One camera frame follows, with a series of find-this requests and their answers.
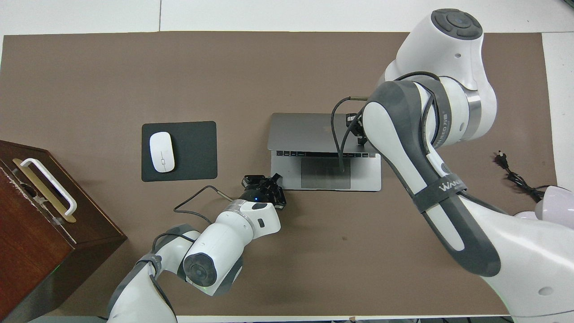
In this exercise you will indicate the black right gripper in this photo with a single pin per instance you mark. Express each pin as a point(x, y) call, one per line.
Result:
point(354, 121)

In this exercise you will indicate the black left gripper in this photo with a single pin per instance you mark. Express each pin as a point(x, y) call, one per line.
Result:
point(258, 195)

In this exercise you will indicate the grey aluminium laptop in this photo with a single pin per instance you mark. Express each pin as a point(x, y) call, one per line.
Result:
point(296, 130)

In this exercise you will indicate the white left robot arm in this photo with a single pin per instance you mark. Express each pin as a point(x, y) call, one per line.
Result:
point(224, 246)

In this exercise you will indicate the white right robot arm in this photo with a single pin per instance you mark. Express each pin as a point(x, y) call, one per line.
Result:
point(515, 251)

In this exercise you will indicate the black mouse pad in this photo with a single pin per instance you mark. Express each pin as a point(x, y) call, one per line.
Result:
point(197, 152)

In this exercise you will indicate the white computer mouse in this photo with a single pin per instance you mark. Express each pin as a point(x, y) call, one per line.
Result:
point(161, 150)

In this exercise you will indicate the brown table mat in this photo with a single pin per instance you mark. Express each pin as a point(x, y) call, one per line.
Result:
point(269, 67)

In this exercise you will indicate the white desk lamp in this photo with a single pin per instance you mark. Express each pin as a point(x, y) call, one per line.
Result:
point(558, 202)

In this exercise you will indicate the dark brown wooden box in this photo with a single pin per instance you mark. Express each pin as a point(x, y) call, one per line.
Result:
point(36, 251)

